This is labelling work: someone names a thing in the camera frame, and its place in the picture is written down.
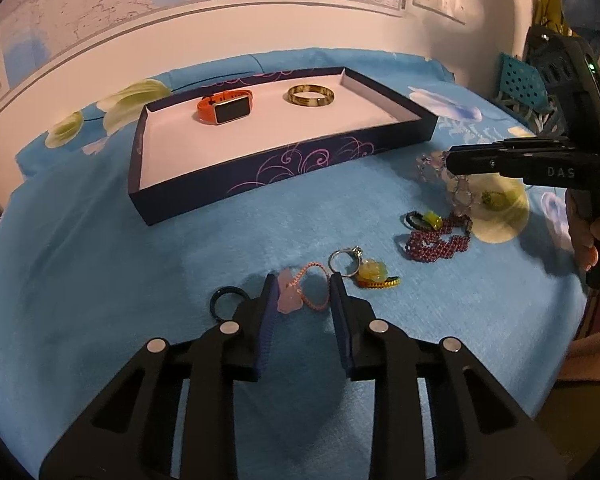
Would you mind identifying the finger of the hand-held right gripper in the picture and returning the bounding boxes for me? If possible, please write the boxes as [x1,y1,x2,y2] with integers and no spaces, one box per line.
[490,136,574,155]
[445,143,531,179]

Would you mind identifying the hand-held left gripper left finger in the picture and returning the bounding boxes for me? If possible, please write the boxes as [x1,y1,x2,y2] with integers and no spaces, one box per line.
[39,274,281,480]

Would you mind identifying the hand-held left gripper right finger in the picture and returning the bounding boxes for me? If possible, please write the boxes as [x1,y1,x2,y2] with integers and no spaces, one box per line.
[328,272,567,480]

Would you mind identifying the pink cord flower bracelet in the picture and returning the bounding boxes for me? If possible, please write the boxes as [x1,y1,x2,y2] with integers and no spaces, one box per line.
[277,261,333,313]

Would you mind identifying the clear crystal bead bracelet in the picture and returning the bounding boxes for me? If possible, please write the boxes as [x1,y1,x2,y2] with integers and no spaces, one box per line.
[416,150,481,218]

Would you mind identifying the green charm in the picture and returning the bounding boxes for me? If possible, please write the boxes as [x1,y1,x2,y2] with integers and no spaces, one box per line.
[481,190,511,211]

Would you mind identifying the yellow flower braided cord pendant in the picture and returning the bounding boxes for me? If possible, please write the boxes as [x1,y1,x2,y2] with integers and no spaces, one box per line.
[356,259,402,290]

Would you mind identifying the silver ring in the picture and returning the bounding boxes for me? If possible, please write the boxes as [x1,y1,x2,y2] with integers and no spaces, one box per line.
[328,246,365,278]

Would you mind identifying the maroon bead bracelet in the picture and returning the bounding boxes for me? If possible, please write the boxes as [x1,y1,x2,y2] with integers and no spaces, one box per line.
[396,212,473,262]

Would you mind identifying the dark blue patterned box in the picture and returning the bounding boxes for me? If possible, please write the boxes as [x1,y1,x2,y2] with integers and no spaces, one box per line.
[127,66,439,228]

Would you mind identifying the person's right forearm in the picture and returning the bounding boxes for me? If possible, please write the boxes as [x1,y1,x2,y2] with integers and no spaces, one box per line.
[560,287,600,386]

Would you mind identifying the person's right hand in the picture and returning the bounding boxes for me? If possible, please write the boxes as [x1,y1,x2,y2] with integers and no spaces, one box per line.
[567,192,600,273]

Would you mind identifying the blue perforated basket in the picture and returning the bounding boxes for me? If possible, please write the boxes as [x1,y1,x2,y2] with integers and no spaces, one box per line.
[495,52,568,133]

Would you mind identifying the black bag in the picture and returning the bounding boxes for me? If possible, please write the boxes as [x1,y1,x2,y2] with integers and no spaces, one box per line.
[524,25,573,76]

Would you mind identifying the yellow-green hanging cloth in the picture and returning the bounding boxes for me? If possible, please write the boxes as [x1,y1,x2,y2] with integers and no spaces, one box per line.
[537,0,567,36]

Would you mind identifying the amber bangle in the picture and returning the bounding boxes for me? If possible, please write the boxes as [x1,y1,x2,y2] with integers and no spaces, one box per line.
[286,85,336,109]

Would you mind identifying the blue floral blanket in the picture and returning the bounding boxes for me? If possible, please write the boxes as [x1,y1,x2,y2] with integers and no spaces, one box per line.
[0,47,597,480]

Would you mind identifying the orange smart watch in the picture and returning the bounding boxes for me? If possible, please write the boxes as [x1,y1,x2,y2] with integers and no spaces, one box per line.
[196,89,254,126]

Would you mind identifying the wall map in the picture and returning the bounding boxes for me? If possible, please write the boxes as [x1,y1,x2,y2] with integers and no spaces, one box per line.
[0,0,406,128]

